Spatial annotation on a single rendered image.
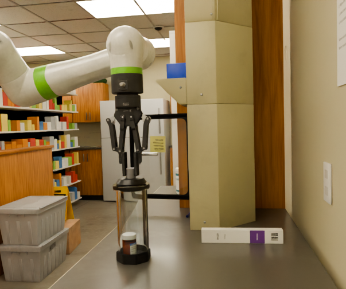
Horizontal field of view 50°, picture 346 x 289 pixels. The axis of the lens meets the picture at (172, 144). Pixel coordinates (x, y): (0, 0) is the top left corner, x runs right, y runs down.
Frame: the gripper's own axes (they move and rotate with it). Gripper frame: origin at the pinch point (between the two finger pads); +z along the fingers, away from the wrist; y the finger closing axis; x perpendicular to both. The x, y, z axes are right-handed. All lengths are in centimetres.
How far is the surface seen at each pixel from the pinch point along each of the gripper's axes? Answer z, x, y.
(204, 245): 28.7, 13.0, 20.2
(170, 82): -26.8, 31.0, 8.0
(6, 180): 38, 215, -180
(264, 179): 16, 67, 45
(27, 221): 69, 185, -143
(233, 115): -14, 37, 31
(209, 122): -11.4, 30.8, 22.0
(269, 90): -25, 68, 48
